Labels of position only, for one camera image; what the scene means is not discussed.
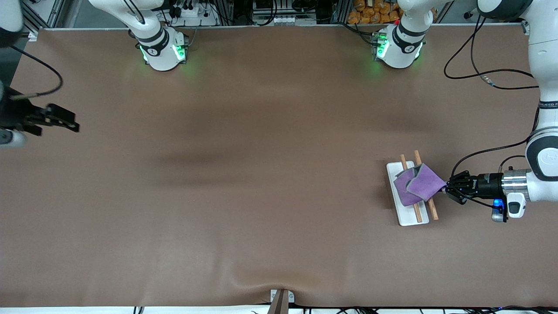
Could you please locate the purple towel with grey edge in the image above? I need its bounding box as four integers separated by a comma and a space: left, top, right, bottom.
394, 163, 448, 207

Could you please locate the wooden rack rod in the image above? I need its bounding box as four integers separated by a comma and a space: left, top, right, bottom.
414, 150, 439, 221
400, 154, 423, 223

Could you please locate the white rectangular rack base tray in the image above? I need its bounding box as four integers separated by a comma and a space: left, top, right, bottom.
386, 161, 430, 227

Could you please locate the white power strip with plugs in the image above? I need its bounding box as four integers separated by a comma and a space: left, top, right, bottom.
172, 2, 218, 27

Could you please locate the pile of orange packets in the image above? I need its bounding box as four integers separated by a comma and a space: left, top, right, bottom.
347, 0, 404, 24

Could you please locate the brown table cover mat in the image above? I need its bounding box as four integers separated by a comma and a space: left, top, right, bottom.
0, 24, 558, 308

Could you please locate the white terminal strip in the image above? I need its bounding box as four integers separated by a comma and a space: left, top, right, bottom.
255, 15, 316, 26

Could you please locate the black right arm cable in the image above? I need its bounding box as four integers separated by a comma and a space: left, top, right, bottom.
11, 46, 64, 101

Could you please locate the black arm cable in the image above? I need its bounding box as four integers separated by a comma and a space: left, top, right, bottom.
11, 46, 64, 101
444, 15, 541, 210

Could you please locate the aluminium frame profile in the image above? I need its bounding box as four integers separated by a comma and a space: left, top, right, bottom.
47, 0, 66, 27

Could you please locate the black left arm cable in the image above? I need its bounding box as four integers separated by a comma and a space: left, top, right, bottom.
444, 15, 541, 210

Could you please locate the brown camera post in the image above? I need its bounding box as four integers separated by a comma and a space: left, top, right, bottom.
267, 290, 290, 314

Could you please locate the metal clamp bracket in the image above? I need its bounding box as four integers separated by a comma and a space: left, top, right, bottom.
270, 289, 295, 304

